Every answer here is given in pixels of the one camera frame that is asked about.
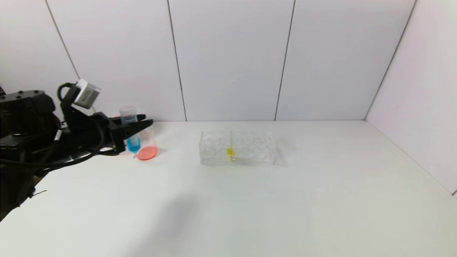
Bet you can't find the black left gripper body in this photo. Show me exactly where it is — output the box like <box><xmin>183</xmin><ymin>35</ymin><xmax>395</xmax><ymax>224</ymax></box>
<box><xmin>65</xmin><ymin>111</ymin><xmax>126</xmax><ymax>157</ymax></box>

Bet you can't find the test tube with blue pigment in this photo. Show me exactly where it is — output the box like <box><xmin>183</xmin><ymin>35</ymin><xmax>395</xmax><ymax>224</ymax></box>
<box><xmin>119</xmin><ymin>106</ymin><xmax>141</xmax><ymax>153</ymax></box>

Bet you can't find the test tube with yellow pigment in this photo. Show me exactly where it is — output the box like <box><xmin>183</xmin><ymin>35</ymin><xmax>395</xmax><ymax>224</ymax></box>
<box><xmin>226</xmin><ymin>128</ymin><xmax>236</xmax><ymax>161</ymax></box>

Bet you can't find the clear acrylic test tube rack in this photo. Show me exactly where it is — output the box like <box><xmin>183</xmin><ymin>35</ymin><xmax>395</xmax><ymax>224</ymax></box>
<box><xmin>199</xmin><ymin>130</ymin><xmax>276</xmax><ymax>165</ymax></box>

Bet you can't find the clear glass beaker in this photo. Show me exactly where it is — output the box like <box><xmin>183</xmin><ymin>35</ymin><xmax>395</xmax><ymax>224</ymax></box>
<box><xmin>134</xmin><ymin>123</ymin><xmax>159</xmax><ymax>161</ymax></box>

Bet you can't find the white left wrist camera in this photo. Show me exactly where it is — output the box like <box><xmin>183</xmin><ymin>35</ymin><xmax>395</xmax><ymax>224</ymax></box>
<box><xmin>73</xmin><ymin>79</ymin><xmax>101</xmax><ymax>109</ymax></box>

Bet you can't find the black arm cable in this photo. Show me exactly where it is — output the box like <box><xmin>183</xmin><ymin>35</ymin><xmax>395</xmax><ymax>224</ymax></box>
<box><xmin>0</xmin><ymin>83</ymin><xmax>106</xmax><ymax>169</ymax></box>

